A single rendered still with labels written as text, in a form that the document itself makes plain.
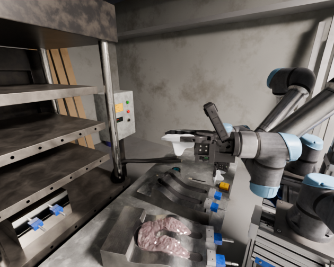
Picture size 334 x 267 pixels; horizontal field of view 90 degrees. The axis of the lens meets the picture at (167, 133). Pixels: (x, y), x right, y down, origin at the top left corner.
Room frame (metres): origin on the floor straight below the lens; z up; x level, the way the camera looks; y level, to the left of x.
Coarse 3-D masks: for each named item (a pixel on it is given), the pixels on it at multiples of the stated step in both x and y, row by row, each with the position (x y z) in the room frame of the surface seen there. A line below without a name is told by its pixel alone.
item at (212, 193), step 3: (210, 189) 0.89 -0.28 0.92; (213, 189) 0.89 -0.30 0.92; (210, 192) 0.86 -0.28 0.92; (213, 192) 0.86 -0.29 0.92; (216, 192) 0.88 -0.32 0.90; (219, 192) 0.88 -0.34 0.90; (210, 195) 0.86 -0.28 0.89; (213, 195) 0.85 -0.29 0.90; (216, 195) 0.85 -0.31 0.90; (219, 195) 0.85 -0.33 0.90; (216, 198) 0.85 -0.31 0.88; (219, 198) 0.84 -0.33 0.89; (225, 198) 0.84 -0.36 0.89; (228, 198) 0.83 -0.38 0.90
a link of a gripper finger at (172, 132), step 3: (165, 132) 0.50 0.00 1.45; (168, 132) 0.50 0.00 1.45; (171, 132) 0.50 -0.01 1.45; (174, 132) 0.50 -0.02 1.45; (177, 132) 0.49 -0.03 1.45; (180, 132) 0.49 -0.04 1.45; (183, 132) 0.49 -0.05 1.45; (186, 132) 0.48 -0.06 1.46; (189, 132) 0.48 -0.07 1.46; (192, 132) 0.48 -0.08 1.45
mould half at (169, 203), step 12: (156, 180) 1.07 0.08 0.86; (168, 180) 0.97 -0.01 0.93; (144, 192) 0.93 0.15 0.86; (156, 192) 0.87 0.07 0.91; (168, 192) 0.87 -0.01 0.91; (180, 192) 0.90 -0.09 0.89; (192, 192) 0.90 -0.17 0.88; (156, 204) 0.87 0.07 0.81; (168, 204) 0.83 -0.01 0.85; (180, 204) 0.80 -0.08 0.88; (192, 204) 0.79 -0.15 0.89; (192, 216) 0.76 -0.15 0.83; (204, 216) 0.72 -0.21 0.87
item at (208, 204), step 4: (208, 200) 0.79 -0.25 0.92; (212, 200) 0.80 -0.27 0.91; (204, 204) 0.77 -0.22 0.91; (208, 204) 0.76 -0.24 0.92; (212, 204) 0.77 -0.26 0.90; (216, 204) 0.77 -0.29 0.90; (208, 208) 0.76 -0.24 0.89; (212, 208) 0.75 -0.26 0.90; (216, 208) 0.74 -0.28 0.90; (220, 208) 0.75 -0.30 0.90; (216, 212) 0.74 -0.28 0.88
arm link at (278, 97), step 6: (276, 72) 0.99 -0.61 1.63; (282, 72) 0.96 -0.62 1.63; (288, 72) 0.93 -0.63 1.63; (270, 78) 1.01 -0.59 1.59; (276, 78) 0.97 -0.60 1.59; (282, 78) 0.94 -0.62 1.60; (288, 78) 0.91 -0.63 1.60; (270, 84) 1.01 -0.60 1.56; (276, 84) 0.97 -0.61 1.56; (282, 84) 0.94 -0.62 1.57; (288, 84) 0.91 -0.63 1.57; (276, 90) 0.98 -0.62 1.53; (282, 90) 0.96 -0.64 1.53; (276, 96) 1.01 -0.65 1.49; (282, 96) 0.98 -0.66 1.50; (276, 102) 1.02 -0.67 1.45
